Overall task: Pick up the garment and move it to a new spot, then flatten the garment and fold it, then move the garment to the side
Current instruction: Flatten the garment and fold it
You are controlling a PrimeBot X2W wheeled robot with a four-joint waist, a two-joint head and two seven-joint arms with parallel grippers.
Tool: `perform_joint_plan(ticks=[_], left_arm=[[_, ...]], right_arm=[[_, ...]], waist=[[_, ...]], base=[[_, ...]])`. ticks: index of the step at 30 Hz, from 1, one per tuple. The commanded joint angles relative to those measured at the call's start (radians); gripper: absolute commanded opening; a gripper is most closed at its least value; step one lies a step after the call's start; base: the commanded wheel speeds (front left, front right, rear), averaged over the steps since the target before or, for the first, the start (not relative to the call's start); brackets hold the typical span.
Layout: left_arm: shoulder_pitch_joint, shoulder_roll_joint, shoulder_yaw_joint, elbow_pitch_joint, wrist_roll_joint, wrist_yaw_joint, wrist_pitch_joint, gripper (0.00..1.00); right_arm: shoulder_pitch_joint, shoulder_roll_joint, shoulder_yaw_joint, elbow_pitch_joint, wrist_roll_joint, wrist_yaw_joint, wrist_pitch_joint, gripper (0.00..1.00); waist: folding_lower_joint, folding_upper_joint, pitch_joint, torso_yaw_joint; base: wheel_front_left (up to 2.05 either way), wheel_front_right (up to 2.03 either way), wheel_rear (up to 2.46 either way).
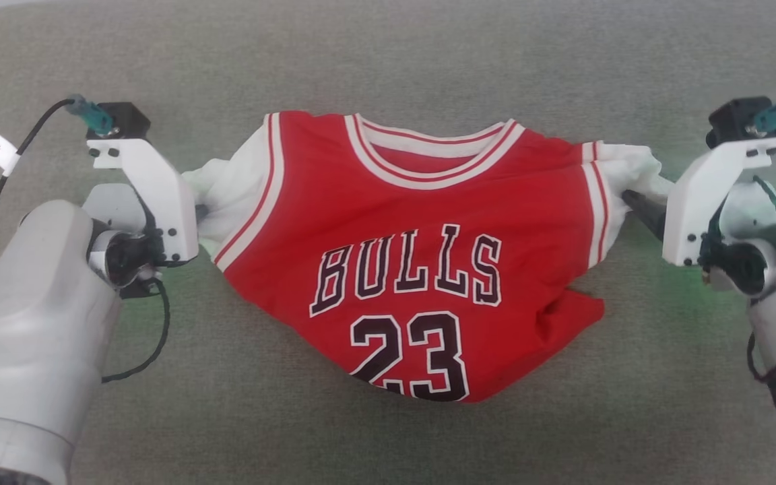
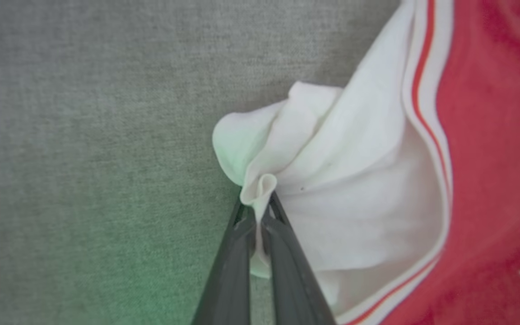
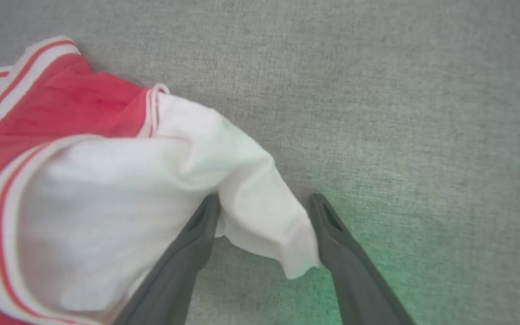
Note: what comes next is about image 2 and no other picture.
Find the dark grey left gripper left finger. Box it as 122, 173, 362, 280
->
191, 202, 258, 325

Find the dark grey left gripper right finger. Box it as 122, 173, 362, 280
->
261, 191, 337, 325

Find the red and white basketball jersey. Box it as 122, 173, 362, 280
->
212, 0, 520, 325

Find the grey fabric sofa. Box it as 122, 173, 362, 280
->
0, 0, 520, 325

